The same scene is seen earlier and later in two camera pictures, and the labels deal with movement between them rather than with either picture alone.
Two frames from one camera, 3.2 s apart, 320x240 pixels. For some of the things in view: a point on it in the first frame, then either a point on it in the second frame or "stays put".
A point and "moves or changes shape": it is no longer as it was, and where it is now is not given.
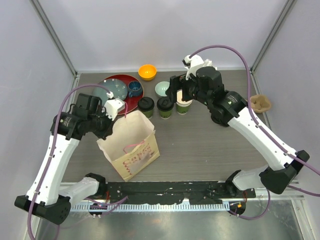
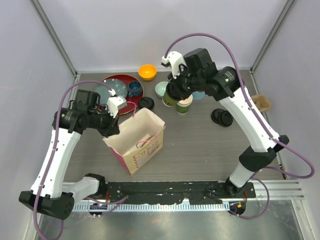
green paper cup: (165, 115) -> (168, 101)
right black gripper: (174, 83) stays put
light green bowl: (160, 88) stays put
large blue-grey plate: (117, 87) stays put
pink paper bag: (132, 146) moves or changes shape
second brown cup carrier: (259, 103) stays put
